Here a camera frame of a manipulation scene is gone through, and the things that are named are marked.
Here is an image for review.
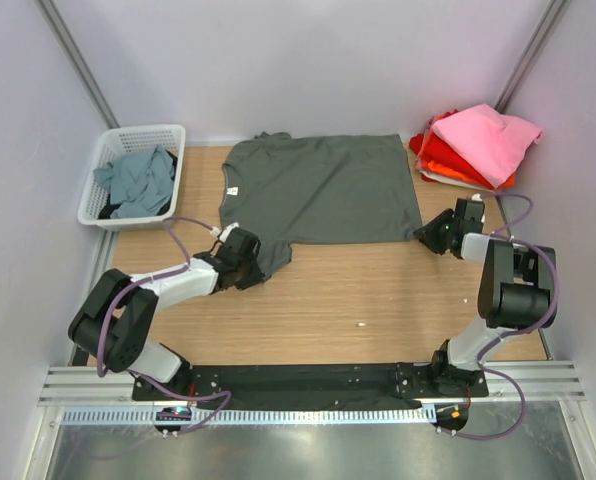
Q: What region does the dark grey t-shirt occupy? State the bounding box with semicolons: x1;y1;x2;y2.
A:
219;133;422;277

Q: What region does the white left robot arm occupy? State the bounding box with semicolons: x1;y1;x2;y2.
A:
68;225;264;400

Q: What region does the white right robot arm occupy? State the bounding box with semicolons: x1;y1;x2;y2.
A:
411;194;559;397

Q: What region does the white folded t-shirt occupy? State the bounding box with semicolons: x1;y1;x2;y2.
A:
420;171;497;193

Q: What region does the orange folded t-shirt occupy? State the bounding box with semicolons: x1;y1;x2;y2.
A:
416;157;516;191

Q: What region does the pink folded t-shirt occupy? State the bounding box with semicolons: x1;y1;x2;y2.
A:
430;104;545;188

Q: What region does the red folded t-shirt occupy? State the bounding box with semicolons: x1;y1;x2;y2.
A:
409;132;490;184

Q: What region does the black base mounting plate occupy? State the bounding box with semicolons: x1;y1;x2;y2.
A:
131;363;489;409

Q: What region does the light blue t-shirt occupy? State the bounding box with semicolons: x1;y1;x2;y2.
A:
94;146;178;220

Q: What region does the white plastic basket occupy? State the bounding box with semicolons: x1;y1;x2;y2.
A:
78;124;186;231

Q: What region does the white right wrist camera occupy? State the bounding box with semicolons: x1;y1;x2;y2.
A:
466;194;485;223

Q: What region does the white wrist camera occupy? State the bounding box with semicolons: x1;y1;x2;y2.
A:
466;194;485;223
210;222;239;242

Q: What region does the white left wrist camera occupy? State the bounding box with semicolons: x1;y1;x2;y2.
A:
210;222;239;242

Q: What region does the slotted white cable duct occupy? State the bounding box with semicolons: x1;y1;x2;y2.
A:
61;405;436;426

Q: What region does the aluminium frame rail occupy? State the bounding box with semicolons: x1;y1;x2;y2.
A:
38;360;586;406

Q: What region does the right aluminium corner post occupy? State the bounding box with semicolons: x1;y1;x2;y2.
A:
494;0;571;114

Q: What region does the aluminium corner post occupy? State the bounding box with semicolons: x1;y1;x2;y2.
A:
35;0;120;129
494;0;571;114

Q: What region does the left aluminium corner post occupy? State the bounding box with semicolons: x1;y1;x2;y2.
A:
35;0;120;129

